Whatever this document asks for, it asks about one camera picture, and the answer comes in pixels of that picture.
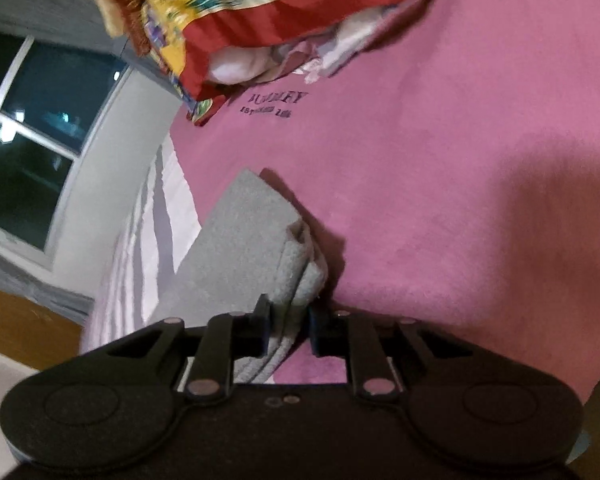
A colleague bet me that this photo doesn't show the grey sweat pants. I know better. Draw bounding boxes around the grey sweat pants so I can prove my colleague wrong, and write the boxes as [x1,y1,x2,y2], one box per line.
[151,170,328,384]

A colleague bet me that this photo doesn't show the pink striped bed sheet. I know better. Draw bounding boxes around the pink striped bed sheet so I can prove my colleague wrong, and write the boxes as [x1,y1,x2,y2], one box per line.
[81,0,600,399]

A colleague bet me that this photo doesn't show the dark glass window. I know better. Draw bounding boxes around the dark glass window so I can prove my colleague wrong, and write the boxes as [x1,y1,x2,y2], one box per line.
[0,32,128,258]

